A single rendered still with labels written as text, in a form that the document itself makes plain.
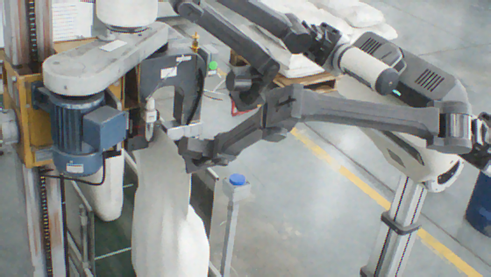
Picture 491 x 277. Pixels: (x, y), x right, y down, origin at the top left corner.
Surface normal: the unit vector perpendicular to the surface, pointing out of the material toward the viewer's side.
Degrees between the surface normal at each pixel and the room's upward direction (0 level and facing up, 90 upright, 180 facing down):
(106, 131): 90
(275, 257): 0
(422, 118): 44
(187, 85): 90
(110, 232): 0
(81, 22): 90
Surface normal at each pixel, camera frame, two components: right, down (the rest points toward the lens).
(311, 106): 0.14, -0.25
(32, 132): 0.54, 0.48
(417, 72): -0.44, -0.53
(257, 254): 0.12, -0.86
